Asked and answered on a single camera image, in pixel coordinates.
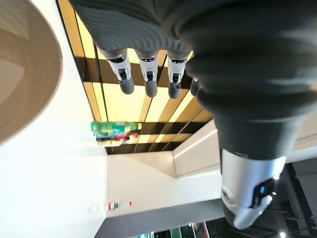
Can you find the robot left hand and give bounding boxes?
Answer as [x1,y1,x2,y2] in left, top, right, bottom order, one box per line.
[68,0,317,230]

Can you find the lit yellow wood panel cabinet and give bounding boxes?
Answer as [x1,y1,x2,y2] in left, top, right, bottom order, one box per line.
[55,0,216,155]

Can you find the green plastic bottle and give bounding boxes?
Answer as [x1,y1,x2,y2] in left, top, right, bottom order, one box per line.
[90,120,143,138]

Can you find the dark metal frame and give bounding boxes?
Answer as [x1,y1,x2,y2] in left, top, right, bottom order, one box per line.
[260,162,317,238]

